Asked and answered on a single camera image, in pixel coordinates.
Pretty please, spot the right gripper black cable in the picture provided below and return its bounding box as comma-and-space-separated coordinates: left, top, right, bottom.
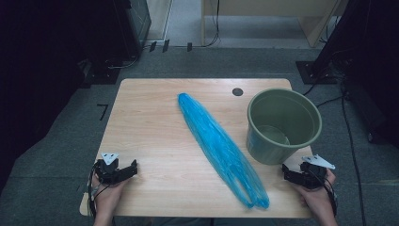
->
313, 170, 339, 218

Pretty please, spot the person's right hand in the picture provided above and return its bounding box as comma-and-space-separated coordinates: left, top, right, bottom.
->
295, 169, 337, 218

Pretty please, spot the dark equipment cabinet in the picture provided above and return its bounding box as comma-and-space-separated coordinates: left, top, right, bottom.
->
111, 0, 152, 60

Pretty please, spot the blue plastic bag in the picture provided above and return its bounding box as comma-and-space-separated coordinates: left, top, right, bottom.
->
177, 92, 271, 210

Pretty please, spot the green plastic bucket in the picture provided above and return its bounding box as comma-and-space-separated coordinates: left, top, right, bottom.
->
246, 88, 324, 166

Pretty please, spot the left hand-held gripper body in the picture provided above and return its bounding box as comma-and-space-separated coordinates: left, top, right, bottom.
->
93, 153, 126, 186

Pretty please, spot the black hanging cable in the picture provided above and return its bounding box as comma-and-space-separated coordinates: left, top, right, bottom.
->
202, 0, 221, 48

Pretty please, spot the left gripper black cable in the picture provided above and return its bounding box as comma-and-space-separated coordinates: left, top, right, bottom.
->
87, 162, 111, 219

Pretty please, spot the person's left hand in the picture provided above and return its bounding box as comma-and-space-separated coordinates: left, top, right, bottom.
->
93, 178, 130, 218

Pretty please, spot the long black floor cable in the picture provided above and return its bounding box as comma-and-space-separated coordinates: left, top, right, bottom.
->
340, 82, 368, 226

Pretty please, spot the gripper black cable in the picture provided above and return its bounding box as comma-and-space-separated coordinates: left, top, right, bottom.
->
87, 162, 111, 219
313, 170, 339, 218

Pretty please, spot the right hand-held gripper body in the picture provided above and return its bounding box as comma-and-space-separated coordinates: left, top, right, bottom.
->
299, 153, 336, 190

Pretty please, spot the black angled floor tape mark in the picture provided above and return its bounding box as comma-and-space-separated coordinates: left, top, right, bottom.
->
96, 103, 109, 122

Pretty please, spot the pale floor tape strip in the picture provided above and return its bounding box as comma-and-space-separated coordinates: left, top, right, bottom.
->
359, 178, 399, 186

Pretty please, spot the black stand base plate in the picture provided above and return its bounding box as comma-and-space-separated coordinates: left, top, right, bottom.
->
295, 60, 339, 86
77, 58, 122, 86

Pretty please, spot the white panel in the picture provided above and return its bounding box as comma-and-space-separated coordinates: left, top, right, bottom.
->
145, 0, 174, 42

